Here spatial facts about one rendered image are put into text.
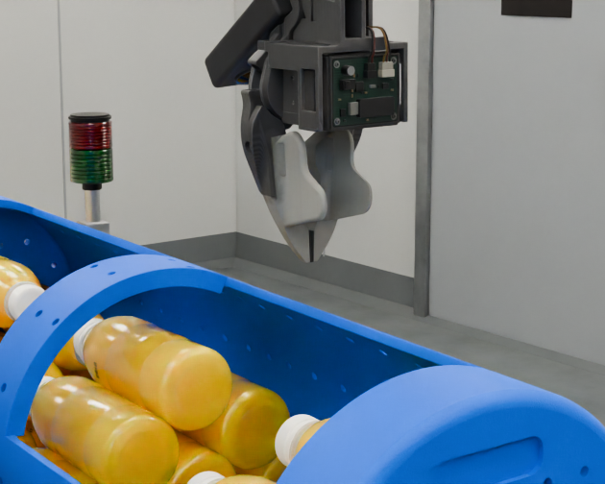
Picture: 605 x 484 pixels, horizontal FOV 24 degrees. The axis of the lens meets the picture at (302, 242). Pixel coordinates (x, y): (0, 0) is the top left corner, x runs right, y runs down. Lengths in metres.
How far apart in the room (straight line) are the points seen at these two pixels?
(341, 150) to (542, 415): 0.23
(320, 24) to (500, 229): 4.64
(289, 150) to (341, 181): 0.04
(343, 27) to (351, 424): 0.24
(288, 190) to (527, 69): 4.44
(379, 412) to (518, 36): 4.60
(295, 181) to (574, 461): 0.25
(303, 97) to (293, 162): 0.06
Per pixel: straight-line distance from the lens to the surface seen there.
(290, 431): 0.98
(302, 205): 0.92
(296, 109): 0.91
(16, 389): 1.11
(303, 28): 0.91
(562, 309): 5.35
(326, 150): 0.95
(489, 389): 0.83
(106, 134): 2.06
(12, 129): 6.29
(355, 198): 0.93
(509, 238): 5.49
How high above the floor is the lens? 1.48
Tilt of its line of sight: 11 degrees down
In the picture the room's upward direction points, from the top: straight up
